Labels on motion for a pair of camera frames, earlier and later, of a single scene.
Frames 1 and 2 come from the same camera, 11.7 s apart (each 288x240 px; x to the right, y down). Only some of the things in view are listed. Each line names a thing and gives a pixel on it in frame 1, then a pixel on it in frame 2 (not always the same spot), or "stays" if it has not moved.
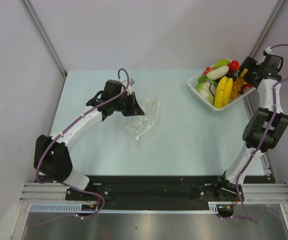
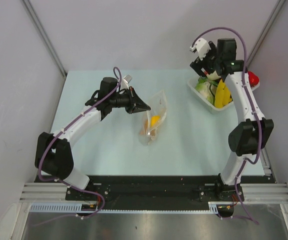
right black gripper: (250, 64) -> (198, 64)
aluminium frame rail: (271, 192) stays
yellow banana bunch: (223, 92) stays
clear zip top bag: (139, 125) -> (153, 118)
